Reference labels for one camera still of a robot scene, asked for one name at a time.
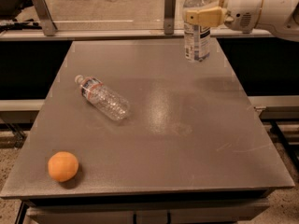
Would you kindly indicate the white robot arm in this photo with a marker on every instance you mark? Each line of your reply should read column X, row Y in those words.
column 278, row 17

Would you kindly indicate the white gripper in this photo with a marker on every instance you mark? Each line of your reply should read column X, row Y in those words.
column 244, row 7

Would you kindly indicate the table base cabinet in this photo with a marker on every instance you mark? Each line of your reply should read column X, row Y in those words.
column 220, row 207

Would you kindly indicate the orange fruit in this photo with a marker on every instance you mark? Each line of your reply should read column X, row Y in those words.
column 62, row 166

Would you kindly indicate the metal rail beam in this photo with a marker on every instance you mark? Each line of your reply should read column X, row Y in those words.
column 38, row 35

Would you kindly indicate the metal bracket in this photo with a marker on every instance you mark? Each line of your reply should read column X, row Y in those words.
column 46, row 22
column 169, row 16

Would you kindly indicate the blue label plastic bottle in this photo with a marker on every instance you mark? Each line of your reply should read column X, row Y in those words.
column 196, row 37

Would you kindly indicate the clear crushed plastic bottle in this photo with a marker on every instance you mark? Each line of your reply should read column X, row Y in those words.
column 109, row 102

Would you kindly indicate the left metal bracket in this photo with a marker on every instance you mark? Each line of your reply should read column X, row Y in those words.
column 46, row 22

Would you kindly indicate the middle metal bracket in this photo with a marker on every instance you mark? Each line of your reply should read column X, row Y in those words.
column 169, row 16

